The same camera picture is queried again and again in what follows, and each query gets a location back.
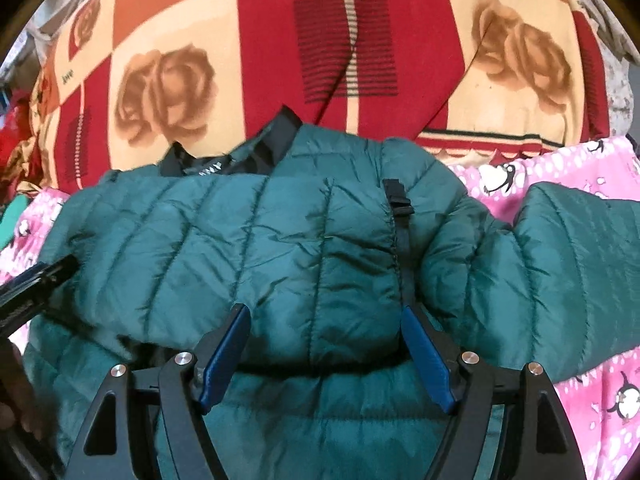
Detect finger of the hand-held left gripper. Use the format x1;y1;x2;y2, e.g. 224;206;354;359
0;254;81;333

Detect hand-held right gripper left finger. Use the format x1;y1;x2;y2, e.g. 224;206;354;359
62;303;252;480

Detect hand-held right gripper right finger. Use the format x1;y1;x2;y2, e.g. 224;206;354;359
400;305;588;480

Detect green puffer jacket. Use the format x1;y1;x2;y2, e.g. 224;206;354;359
22;107;640;480

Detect person's left hand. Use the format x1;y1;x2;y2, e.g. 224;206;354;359
0;345;45;441

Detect green cloth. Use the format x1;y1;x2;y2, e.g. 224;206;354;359
0;194;32;251

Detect red ruffled cloth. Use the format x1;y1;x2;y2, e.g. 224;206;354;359
0;102;36;173

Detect pink penguin print bed sheet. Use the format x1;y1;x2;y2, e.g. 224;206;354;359
0;135;640;480

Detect rose print checkered quilt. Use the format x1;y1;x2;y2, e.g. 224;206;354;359
30;0;613;191

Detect grey floral cloth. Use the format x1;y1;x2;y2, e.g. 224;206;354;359
555;0;637;137

